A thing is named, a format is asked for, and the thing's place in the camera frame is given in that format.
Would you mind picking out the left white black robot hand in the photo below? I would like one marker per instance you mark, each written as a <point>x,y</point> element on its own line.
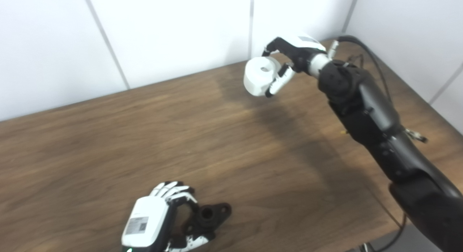
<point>148,217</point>

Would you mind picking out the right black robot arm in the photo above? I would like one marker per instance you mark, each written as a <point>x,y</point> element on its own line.
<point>372,111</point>

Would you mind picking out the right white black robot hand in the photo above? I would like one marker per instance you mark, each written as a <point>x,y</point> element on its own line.
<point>304,53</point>

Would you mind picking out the black flanged holder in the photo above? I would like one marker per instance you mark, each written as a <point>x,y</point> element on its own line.
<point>219,212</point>

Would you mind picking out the round white piece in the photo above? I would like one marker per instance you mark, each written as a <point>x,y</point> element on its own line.
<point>257,82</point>

